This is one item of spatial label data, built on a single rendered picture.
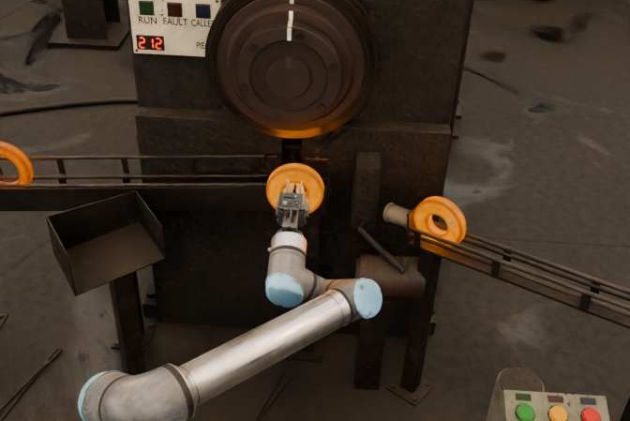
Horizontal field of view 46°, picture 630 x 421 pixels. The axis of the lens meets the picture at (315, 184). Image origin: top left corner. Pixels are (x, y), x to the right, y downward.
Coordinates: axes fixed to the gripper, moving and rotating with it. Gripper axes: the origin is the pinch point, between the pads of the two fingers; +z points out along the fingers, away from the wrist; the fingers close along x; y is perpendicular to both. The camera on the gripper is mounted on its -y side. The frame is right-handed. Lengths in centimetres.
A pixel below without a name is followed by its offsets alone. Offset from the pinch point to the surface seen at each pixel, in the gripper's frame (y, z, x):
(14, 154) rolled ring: -15, 17, 87
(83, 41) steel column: -155, 233, 152
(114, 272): -21, -19, 49
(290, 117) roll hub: 11.7, 13.6, 2.6
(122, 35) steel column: -158, 246, 131
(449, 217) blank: -8.9, -0.8, -43.4
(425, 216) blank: -13.4, 2.4, -37.3
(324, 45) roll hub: 32.5, 19.7, -5.7
